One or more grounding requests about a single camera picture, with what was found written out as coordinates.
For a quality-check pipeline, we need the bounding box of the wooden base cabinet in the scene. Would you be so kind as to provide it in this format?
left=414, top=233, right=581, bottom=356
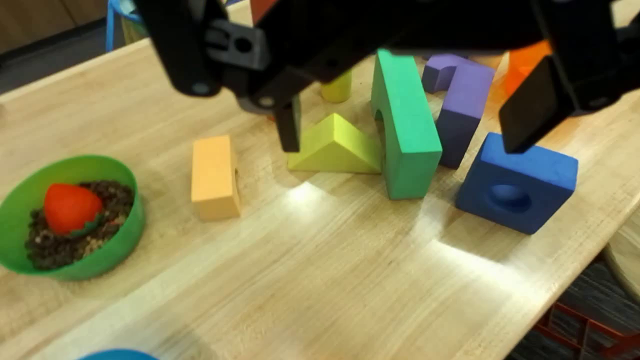
left=0, top=0, right=109, bottom=57

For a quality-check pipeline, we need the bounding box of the dark brown beans pile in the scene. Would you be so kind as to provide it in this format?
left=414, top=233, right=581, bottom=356
left=23, top=179, right=136, bottom=273

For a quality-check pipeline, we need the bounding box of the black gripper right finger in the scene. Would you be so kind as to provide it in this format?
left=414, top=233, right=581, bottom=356
left=497, top=0, right=640, bottom=157

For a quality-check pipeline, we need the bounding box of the yellow foam triangle block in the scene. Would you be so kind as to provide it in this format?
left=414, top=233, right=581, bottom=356
left=285, top=111, right=386, bottom=179

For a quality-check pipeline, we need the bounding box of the purple foam arch block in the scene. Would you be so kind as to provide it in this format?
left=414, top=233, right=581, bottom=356
left=419, top=52, right=497, bottom=124

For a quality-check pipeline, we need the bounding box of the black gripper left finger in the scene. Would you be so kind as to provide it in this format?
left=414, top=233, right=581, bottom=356
left=134, top=0, right=545, bottom=154

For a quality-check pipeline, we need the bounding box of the blue plastic bin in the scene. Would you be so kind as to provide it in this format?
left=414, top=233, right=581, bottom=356
left=101, top=0, right=145, bottom=52

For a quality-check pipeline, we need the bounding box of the blue plastic bowl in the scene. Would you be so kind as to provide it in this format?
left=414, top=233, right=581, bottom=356
left=78, top=347, right=162, bottom=360

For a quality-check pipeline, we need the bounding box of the green foam arch block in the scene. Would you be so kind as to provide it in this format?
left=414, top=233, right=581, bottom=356
left=367, top=46, right=446, bottom=203

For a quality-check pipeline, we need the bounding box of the red toy strawberry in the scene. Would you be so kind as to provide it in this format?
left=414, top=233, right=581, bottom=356
left=42, top=183, right=106, bottom=238

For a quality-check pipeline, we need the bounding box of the green plastic bowl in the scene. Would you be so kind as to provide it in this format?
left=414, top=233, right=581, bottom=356
left=0, top=154, right=147, bottom=283

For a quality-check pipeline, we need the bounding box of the orange plastic bowl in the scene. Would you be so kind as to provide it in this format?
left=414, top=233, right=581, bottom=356
left=502, top=39, right=554, bottom=97

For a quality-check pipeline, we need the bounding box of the blue foam block with hole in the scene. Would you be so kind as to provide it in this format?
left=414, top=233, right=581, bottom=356
left=453, top=130, right=579, bottom=236

